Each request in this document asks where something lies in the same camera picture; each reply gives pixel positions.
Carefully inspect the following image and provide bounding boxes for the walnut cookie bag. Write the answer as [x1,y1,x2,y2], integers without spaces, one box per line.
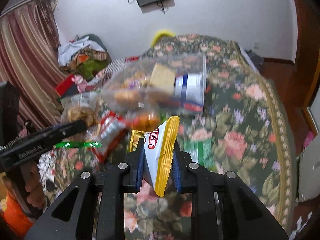
[61,92,101,142]

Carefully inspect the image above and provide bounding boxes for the yellow foam tube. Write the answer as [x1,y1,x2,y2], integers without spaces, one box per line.
[151,29,176,47]

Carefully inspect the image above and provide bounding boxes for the pile of clothes and bags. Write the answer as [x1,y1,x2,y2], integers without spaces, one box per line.
[58,34,112,81]

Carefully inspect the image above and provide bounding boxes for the long biscuit sleeve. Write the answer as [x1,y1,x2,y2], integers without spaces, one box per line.
[113,89,150,109]

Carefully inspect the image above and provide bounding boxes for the clear plastic storage bin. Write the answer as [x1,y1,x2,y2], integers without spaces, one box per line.
[101,54,207,114]

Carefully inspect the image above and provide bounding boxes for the red box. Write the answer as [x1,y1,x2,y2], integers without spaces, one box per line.
[55,74,79,98]

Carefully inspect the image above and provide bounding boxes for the orange fried snack bag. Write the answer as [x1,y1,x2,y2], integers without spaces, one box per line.
[127,112,161,132]

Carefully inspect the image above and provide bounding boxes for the grey backpack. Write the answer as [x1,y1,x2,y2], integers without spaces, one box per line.
[245,50,264,73]

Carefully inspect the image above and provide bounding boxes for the pink plush toy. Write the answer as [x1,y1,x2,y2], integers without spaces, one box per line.
[72,75,88,93]

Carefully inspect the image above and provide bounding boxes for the green small snack packet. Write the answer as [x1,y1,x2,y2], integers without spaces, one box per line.
[183,139,215,171]

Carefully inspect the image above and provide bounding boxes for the striped red gold curtain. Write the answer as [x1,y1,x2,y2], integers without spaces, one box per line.
[1,0,66,129]

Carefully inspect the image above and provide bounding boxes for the blue white red snack bag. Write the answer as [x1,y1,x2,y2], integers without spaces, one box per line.
[173,73,206,113]

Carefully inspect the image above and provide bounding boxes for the wall power outlet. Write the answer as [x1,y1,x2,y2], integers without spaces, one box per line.
[253,42,259,49]

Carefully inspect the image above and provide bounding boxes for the left hand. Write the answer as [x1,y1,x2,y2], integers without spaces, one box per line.
[25,161,46,208]

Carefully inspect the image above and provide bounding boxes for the packaged sliced bread loaf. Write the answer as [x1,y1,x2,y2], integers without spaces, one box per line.
[150,63,176,95]

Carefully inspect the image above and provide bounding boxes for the yellow white snack packet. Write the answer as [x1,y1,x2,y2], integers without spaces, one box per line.
[130,116,180,197]

